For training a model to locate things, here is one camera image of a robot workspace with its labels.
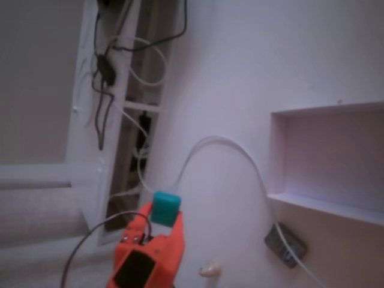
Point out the white frame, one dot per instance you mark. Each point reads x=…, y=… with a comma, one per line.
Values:
x=87, y=75

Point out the white cardboard bin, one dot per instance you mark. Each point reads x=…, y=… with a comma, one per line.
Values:
x=330, y=156

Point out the small white animal figurine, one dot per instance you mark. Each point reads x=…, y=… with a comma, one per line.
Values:
x=210, y=268

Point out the green rounded cube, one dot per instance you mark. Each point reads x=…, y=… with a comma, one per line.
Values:
x=165, y=208

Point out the grey square pad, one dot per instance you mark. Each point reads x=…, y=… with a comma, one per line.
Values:
x=282, y=243

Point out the orange gripper black motor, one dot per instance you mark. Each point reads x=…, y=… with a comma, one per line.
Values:
x=162, y=243

